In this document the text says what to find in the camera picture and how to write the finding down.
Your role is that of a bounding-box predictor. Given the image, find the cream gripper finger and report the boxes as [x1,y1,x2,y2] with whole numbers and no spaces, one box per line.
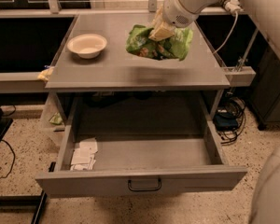
[151,6,163,27]
[148,20,175,41]

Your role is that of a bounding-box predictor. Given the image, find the green rice chip bag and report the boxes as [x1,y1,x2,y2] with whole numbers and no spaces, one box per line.
[126,24,193,61]

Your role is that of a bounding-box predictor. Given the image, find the dark blue power box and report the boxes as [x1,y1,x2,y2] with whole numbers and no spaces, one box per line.
[214,113,238,131]

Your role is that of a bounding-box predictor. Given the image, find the grey cabinet counter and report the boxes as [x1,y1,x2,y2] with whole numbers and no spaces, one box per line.
[46,13,230,92]

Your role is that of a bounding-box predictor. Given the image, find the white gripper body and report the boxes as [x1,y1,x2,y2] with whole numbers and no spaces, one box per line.
[162,0,198,28]

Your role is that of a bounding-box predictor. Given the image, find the black drawer handle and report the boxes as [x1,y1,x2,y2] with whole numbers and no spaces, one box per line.
[128,178,161,192]

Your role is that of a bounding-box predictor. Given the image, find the black cable bundle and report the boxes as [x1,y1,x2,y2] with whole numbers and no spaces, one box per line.
[215,96,246,146]

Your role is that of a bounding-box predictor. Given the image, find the open grey drawer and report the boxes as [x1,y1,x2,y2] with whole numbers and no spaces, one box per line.
[36,91,246,198]

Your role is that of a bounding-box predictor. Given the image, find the white power plug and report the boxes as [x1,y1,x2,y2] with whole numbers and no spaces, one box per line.
[222,0,243,15]

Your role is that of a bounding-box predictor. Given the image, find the metal support rod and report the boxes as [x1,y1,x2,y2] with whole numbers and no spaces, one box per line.
[234,28,259,72]

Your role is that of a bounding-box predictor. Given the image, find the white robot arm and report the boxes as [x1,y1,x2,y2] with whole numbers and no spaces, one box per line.
[149,0,280,224]

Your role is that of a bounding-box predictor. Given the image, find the white paper bowl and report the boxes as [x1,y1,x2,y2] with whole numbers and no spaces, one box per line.
[67,34,107,59]

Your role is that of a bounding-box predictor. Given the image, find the black stand base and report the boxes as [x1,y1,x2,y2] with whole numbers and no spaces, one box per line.
[0,190,48,224]

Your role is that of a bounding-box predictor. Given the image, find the green wrapper on floor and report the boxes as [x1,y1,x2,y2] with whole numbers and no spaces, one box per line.
[49,113,63,125]

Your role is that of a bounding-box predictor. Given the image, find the black floor cable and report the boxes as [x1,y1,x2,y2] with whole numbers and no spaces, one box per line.
[0,105,17,182]

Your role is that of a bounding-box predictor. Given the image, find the white power cable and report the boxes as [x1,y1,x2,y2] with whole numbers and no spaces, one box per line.
[212,10,239,55]

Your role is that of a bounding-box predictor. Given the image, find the white paper slips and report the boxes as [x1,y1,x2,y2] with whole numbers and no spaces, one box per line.
[70,138,98,171]

